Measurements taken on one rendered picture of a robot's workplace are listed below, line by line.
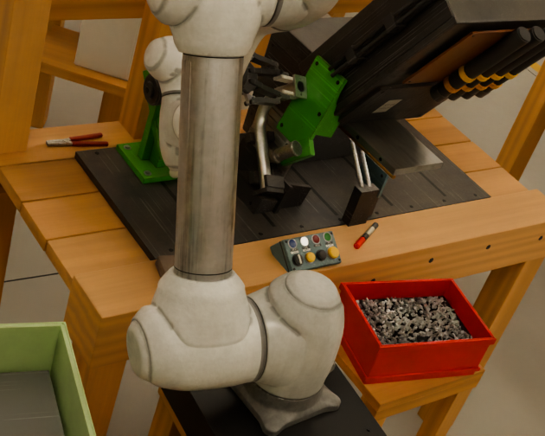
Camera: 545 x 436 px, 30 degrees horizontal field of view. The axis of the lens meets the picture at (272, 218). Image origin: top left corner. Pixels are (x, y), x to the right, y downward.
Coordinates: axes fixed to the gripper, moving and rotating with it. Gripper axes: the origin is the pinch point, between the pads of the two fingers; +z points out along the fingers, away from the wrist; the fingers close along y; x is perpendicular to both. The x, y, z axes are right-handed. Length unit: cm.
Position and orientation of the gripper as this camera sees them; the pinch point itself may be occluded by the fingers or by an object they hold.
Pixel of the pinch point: (287, 86)
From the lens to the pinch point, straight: 247.7
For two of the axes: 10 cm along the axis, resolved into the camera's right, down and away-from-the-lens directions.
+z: 7.0, 0.8, 7.1
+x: -7.1, 1.3, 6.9
